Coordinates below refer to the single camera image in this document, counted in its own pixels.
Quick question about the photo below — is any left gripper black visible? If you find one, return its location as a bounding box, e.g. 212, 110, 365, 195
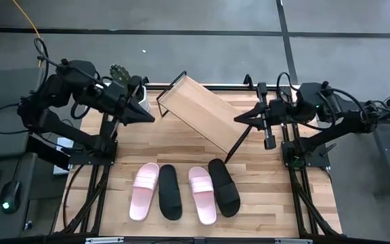
95, 76, 156, 137

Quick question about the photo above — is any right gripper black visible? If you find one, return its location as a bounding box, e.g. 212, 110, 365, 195
234, 82, 297, 150

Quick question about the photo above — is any pink slide sandal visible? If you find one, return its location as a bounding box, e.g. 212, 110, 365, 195
188, 165, 217, 226
129, 162, 160, 222

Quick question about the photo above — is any black slide sandal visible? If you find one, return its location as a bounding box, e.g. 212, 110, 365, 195
158, 164, 183, 221
208, 158, 242, 218

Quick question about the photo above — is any white hexagonal plant pot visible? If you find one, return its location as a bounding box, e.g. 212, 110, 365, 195
135, 85, 151, 113

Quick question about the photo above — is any white box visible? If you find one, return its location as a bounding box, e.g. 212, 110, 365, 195
52, 137, 74, 176

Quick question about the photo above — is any grey flat panel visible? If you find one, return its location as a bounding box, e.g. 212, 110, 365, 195
0, 66, 44, 160

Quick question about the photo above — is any black computer mouse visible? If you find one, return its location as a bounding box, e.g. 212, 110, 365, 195
0, 179, 22, 215

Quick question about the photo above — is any wooden shelf black metal frame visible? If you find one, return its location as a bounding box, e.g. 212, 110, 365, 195
156, 70, 254, 164

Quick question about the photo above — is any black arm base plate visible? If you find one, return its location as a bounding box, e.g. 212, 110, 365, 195
281, 140, 331, 169
68, 138, 118, 167

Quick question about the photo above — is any silver metal bracket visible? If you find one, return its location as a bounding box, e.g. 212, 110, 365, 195
274, 238, 314, 244
85, 237, 125, 244

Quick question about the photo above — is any yellow cable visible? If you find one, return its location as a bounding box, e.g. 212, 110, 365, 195
11, 0, 43, 68

